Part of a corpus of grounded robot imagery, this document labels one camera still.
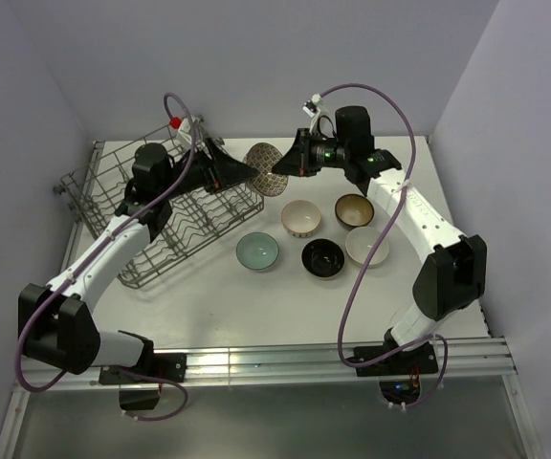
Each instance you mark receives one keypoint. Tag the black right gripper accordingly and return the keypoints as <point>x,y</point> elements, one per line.
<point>297,162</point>

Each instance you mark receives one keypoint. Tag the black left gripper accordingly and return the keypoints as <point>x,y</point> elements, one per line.
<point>225,171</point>

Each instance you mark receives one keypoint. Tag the red patterned white bowl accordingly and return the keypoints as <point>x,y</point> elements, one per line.
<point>263,156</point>

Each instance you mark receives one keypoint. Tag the white bowl blue stripes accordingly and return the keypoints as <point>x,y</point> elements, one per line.
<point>301,218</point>

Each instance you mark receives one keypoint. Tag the black bowl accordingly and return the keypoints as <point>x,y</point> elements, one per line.
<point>322,258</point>

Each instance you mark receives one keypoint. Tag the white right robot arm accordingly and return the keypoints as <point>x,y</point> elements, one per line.
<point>453,269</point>

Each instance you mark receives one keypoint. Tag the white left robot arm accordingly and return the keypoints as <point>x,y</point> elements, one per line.
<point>55,321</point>

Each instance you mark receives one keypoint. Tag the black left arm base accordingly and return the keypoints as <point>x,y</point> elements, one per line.
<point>141,387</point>

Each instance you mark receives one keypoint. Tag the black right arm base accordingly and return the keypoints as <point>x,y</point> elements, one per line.
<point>403,370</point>

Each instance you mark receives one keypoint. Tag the brown glazed bowl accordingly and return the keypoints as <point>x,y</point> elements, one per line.
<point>354,211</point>

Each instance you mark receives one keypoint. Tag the pale green bowl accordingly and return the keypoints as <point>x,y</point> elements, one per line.
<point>257,251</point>

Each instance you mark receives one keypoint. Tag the plain white bowl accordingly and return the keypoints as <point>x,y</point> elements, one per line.
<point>359,242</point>

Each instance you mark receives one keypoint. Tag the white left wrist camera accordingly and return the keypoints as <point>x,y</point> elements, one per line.
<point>182,130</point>

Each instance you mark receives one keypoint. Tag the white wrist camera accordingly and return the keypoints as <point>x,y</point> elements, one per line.
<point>315,109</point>
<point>182,130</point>

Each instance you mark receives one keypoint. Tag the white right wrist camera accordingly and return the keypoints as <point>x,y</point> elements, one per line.
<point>315,109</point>

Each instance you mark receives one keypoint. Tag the grey wire dish rack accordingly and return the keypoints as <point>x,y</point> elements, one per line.
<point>198,219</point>

